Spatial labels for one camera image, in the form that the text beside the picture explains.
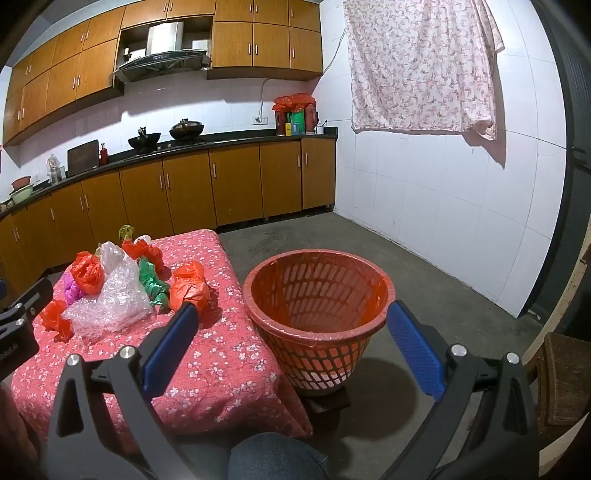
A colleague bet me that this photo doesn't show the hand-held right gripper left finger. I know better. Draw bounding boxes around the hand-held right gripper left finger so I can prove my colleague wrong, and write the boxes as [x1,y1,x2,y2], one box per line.
[46,302,204,480]

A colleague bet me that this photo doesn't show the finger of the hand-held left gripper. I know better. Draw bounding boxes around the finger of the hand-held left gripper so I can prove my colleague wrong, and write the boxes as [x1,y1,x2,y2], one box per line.
[7,277,54,324]

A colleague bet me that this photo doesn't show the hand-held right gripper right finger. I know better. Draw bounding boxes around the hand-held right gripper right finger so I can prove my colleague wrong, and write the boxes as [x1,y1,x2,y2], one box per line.
[385,300,543,480]

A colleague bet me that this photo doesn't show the orange plastic bag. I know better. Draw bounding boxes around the orange plastic bag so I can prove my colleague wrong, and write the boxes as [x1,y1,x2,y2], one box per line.
[69,251,106,296]
[168,261,211,319]
[39,299,75,342]
[121,237,164,273]

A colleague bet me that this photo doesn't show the purple plastic bag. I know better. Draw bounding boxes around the purple plastic bag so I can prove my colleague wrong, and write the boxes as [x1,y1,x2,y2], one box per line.
[62,272,86,305]

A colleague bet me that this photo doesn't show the green plastic bag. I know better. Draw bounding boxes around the green plastic bag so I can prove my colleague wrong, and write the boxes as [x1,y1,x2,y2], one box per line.
[137,256,171,311]

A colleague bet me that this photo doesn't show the clear bubble wrap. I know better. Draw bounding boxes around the clear bubble wrap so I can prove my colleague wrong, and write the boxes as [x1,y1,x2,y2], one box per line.
[62,265,153,344]

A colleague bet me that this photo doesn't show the red lattice plastic basket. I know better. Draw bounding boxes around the red lattice plastic basket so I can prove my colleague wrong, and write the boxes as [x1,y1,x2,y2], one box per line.
[242,249,397,398]

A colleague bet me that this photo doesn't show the person's left forearm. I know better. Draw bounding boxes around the person's left forearm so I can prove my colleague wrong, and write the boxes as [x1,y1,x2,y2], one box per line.
[0,383,44,480]

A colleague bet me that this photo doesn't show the red floral table cloth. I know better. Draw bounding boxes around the red floral table cloth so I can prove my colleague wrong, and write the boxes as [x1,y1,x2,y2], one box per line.
[10,229,315,439]

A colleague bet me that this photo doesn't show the small dark wooden stand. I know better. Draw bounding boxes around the small dark wooden stand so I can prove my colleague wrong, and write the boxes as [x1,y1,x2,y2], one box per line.
[300,385,352,432]

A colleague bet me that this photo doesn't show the orange basket liner bag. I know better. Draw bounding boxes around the orange basket liner bag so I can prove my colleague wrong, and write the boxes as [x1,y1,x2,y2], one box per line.
[243,249,396,344]

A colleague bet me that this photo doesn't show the clear bag with bottles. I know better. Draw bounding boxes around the clear bag with bottles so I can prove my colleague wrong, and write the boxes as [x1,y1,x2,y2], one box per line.
[46,154,65,184]

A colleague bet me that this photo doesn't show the dark brown cutting board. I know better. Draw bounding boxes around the dark brown cutting board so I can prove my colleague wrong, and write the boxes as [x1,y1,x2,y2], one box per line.
[67,139,100,177]

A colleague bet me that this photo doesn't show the wooden lower cabinets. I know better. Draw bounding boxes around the wooden lower cabinets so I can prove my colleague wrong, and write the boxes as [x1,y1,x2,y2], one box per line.
[0,136,338,278]

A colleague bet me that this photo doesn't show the wooden cabinets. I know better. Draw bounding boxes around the wooden cabinets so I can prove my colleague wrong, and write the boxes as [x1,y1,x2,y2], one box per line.
[0,136,338,278]
[2,0,324,146]

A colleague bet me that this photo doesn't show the wooden stool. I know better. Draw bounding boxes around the wooden stool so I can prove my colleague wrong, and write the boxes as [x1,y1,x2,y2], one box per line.
[522,332,591,435]

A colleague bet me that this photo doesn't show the person's leg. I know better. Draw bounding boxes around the person's leg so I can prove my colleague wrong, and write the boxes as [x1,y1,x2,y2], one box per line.
[228,434,329,480]

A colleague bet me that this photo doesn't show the black wok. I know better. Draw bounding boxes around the black wok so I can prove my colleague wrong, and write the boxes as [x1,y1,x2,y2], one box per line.
[128,127,162,153]

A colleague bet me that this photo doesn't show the black pot with lid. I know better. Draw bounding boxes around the black pot with lid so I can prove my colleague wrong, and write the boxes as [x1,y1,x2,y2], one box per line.
[168,119,205,140]

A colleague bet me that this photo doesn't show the black countertop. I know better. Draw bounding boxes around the black countertop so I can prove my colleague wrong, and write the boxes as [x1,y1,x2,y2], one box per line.
[0,127,339,222]

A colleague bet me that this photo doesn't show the wooden upper cabinets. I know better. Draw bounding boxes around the wooden upper cabinets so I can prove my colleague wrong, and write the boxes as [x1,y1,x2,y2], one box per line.
[2,0,324,146]

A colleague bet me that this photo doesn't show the range hood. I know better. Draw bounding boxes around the range hood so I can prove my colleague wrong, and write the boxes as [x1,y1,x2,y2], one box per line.
[113,22,213,84]

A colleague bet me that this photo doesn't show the red plastic bag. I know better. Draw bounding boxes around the red plastic bag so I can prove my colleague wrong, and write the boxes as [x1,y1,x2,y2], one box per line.
[271,93,317,114]

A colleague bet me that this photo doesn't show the pink floral hanging sheet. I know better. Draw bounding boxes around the pink floral hanging sheet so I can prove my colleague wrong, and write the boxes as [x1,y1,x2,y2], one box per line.
[342,0,505,141]

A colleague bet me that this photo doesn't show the wall socket with cable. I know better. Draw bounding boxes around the wall socket with cable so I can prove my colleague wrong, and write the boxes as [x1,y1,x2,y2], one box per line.
[253,78,274,125]

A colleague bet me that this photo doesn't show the wall cable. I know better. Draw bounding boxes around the wall cable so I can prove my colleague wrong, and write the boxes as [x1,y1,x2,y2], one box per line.
[322,30,348,75]

